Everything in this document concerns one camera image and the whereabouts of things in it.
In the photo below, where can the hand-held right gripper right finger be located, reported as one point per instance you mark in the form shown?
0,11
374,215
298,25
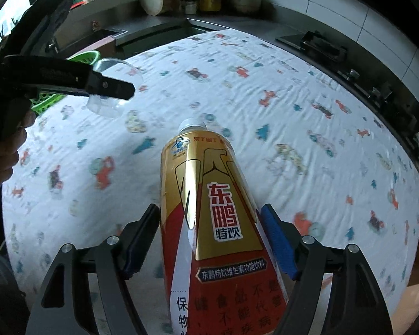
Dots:
279,240

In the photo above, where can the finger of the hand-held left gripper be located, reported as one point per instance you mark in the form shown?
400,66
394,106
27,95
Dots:
111,87

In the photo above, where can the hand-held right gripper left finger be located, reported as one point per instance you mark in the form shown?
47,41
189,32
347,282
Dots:
136,251

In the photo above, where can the clear plastic lid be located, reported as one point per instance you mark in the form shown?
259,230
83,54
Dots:
125,73

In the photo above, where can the green plastic basket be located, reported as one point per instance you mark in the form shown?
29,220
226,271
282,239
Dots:
85,57

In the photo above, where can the yellow plastic wrapper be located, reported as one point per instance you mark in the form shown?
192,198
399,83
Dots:
209,199

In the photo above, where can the person's left hand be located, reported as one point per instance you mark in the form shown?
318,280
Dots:
10,146

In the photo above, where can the printed white tablecloth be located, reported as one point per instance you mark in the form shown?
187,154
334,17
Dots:
265,146

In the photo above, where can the small white jar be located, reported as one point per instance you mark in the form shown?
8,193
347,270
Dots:
191,7

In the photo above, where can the person's dark clothing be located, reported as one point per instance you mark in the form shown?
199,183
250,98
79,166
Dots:
3,296

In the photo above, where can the steel cooking pot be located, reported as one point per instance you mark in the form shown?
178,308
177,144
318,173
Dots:
244,1

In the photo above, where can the black gas stove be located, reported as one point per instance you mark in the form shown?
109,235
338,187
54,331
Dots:
321,47

